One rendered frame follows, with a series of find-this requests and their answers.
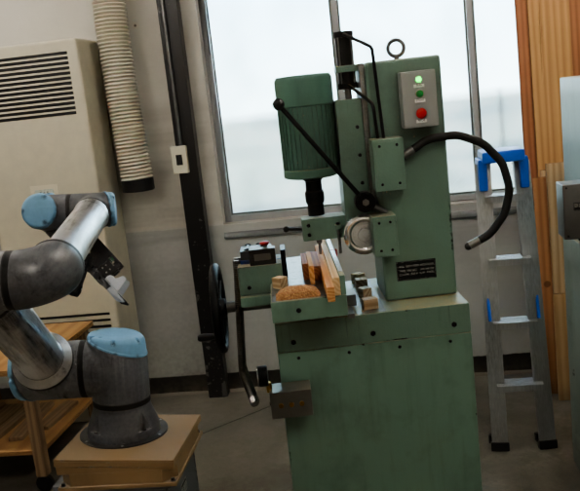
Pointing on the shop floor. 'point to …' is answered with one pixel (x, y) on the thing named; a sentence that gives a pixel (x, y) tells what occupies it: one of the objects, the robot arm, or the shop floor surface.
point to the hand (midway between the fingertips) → (124, 306)
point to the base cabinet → (386, 416)
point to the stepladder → (541, 384)
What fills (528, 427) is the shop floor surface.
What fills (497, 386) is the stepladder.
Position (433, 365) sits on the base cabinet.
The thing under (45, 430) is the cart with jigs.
